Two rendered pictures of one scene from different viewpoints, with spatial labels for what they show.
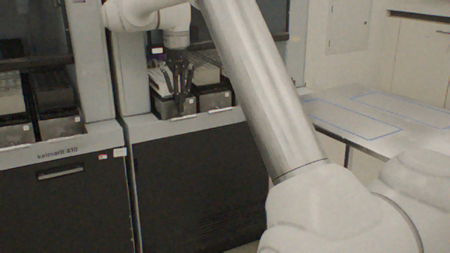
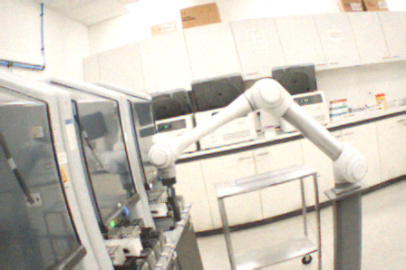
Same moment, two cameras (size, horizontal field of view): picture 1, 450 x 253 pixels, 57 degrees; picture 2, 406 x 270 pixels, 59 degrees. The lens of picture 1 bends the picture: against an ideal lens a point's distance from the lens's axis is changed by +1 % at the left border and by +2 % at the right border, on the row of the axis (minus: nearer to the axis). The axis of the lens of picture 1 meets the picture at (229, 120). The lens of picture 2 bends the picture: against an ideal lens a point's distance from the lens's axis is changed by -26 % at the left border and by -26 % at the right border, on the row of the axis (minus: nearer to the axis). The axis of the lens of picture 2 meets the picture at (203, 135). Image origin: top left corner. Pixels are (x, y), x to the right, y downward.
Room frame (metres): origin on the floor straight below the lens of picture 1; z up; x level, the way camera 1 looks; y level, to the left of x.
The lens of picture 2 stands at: (0.07, 2.02, 1.29)
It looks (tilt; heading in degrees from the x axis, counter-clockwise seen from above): 3 degrees down; 301
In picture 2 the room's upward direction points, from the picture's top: 11 degrees counter-clockwise
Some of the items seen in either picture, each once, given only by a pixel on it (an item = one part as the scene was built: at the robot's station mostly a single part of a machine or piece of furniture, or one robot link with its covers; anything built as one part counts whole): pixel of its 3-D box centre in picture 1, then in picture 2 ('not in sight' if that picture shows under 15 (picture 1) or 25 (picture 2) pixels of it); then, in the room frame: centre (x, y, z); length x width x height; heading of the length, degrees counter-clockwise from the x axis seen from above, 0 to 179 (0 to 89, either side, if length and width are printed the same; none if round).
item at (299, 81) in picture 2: not in sight; (299, 95); (1.60, -2.64, 1.25); 0.62 x 0.56 x 0.69; 116
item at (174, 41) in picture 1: (176, 39); (167, 171); (1.42, 0.18, 1.03); 0.09 x 0.09 x 0.06
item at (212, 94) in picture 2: not in sight; (223, 109); (2.36, -2.26, 1.24); 0.62 x 0.56 x 0.69; 117
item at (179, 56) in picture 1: (177, 60); (169, 186); (1.42, 0.18, 0.96); 0.08 x 0.07 x 0.09; 117
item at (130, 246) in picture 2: not in sight; (105, 249); (1.29, 0.91, 0.83); 0.30 x 0.10 x 0.06; 27
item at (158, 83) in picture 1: (162, 80); (139, 213); (1.60, 0.27, 0.83); 0.30 x 0.10 x 0.06; 27
